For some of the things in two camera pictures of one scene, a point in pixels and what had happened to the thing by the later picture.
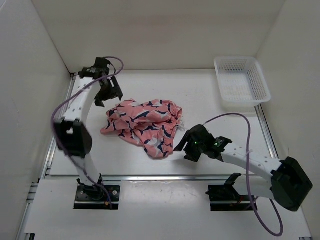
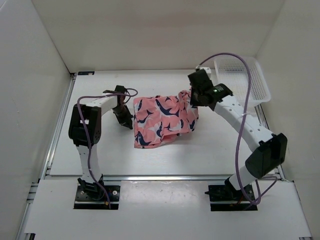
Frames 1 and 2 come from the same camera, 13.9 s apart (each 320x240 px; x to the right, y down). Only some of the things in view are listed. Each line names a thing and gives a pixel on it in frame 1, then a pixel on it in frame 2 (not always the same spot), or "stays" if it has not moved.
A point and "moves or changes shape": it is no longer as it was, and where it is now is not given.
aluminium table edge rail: (131, 177) stays
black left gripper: (115, 92) to (126, 121)
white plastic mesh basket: (242, 82) stays
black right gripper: (190, 155) to (192, 101)
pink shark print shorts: (152, 124) moves or changes shape
